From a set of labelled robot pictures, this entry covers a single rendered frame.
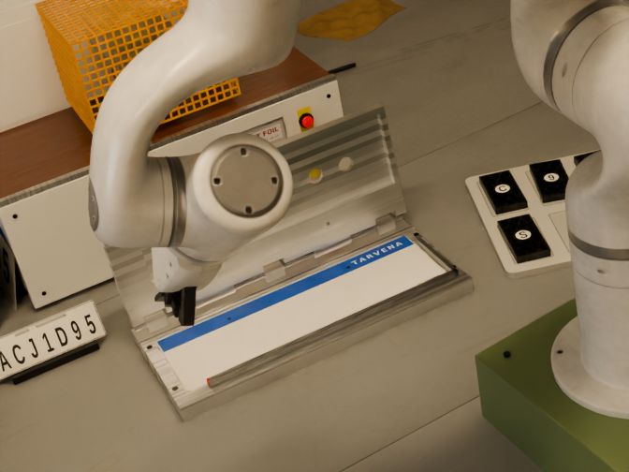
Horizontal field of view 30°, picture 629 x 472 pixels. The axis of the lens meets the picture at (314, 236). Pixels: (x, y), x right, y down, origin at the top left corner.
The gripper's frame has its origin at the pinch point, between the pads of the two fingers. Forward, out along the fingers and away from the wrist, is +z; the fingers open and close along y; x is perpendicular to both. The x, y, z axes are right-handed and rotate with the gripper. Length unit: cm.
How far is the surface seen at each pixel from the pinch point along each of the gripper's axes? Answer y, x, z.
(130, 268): -5.0, 2.7, 37.8
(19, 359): 5, -12, 49
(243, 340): 6.0, 17.0, 34.9
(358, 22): -65, 64, 96
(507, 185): -16, 61, 37
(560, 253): -3, 61, 24
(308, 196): -14.4, 28.7, 36.5
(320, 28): -64, 56, 99
